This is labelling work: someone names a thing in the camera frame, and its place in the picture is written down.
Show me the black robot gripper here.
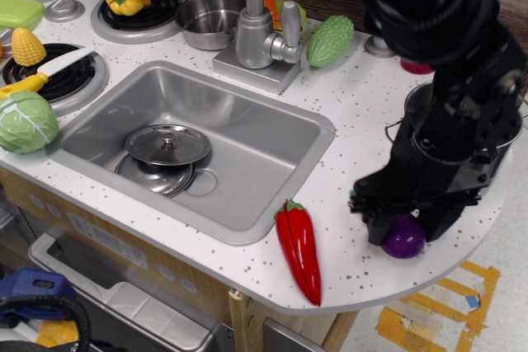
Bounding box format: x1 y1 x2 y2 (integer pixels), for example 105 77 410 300
348 157 493 246

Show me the purple toy eggplant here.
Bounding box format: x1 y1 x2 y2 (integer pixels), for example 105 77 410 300
350 189 427 260

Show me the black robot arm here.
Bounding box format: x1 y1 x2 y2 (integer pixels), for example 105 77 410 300
349 0 527 246

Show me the large steel pot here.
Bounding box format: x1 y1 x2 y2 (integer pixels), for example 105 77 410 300
384 82 527 165

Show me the small steel pot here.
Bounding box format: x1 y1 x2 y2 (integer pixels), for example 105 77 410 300
175 0 246 51

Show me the red toy chili pepper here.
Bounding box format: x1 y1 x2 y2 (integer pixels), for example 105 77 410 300
275 199 322 306

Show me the red toy fruit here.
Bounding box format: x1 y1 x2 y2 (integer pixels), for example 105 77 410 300
400 58 434 75

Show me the grey toy sink basin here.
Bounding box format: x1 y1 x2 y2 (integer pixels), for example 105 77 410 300
47 61 335 245

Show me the green toy bitter gourd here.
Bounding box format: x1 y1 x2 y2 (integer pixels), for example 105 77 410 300
306 16 355 68

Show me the grey toy faucet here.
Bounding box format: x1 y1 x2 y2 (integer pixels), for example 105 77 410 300
213 0 303 95

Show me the steel lid underneath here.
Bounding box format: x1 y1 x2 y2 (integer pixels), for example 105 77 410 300
115 155 195 198

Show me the steel lid with knob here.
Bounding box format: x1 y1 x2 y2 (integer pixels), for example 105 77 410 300
125 124 211 166

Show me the orange toy carrot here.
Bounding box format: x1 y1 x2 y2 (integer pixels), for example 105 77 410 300
264 0 281 31

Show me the stove burner back middle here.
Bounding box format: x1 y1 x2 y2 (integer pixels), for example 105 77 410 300
91 0 185 45

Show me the stove burner front left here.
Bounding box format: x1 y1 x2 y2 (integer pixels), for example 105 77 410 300
1 43 109 117

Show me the green toy cabbage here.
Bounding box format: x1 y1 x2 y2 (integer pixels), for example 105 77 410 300
1 91 59 153

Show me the grey stove knob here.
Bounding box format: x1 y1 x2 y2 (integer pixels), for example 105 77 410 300
44 0 85 23

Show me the yellow toy corn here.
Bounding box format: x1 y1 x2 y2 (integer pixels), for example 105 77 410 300
12 27 47 67

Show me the green plastic box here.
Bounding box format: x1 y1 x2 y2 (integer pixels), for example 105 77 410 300
0 0 45 31

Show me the grey post with base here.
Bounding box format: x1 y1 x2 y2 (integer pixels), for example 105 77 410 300
365 35 396 59

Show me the grey oven door handle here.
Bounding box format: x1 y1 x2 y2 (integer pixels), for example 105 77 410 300
29 233 234 351

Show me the blue tool with black cable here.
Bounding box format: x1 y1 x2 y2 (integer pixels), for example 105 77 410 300
1 268 92 351

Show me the yellow handled toy knife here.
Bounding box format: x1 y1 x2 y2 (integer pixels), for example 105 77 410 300
1 47 95 99

